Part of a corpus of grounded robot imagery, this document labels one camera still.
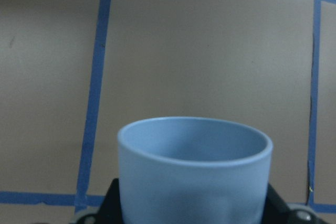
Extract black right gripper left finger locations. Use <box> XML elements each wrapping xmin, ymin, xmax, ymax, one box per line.
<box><xmin>70</xmin><ymin>178</ymin><xmax>124</xmax><ymax>224</ymax></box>

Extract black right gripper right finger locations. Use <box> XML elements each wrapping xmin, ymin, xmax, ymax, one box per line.
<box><xmin>261</xmin><ymin>184</ymin><xmax>326</xmax><ymax>224</ymax></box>

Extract light blue plastic cup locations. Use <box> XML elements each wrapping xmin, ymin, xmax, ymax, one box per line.
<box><xmin>118</xmin><ymin>117</ymin><xmax>273</xmax><ymax>223</ymax></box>

